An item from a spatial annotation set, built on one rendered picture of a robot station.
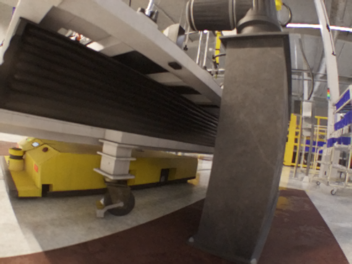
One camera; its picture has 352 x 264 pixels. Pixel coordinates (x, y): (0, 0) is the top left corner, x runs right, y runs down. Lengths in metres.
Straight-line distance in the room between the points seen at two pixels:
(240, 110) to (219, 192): 0.32
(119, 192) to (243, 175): 0.56
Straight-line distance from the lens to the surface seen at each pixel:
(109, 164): 0.87
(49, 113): 0.80
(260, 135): 0.69
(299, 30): 16.22
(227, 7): 1.00
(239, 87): 0.75
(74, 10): 0.67
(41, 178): 1.01
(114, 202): 0.93
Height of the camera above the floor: 0.42
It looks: 3 degrees up
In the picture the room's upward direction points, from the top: 9 degrees clockwise
